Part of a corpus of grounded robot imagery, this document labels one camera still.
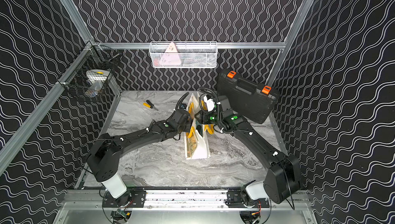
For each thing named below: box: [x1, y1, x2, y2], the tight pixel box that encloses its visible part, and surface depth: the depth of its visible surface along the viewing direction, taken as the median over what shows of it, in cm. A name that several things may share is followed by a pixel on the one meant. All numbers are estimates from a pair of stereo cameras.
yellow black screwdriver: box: [142, 99, 159, 111], surface depth 115 cm
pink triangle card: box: [158, 42, 182, 66], surface depth 92 cm
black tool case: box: [217, 69, 280, 125], surface depth 91 cm
